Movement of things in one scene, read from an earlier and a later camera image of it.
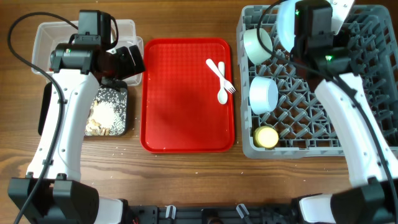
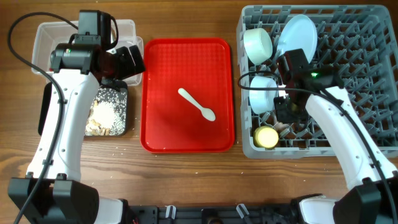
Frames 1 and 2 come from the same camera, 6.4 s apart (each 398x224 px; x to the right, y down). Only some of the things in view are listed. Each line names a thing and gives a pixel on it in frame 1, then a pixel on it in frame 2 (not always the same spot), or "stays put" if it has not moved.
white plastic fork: [227, 84] → [280, 126]
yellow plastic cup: [265, 137] stays put
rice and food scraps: [107, 114] stays put
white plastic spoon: [222, 94] → [207, 112]
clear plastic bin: [47, 33] stays put
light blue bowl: [263, 94] stays put
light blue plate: [286, 23] → [298, 32]
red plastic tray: [180, 109] stays put
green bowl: [256, 52] stays put
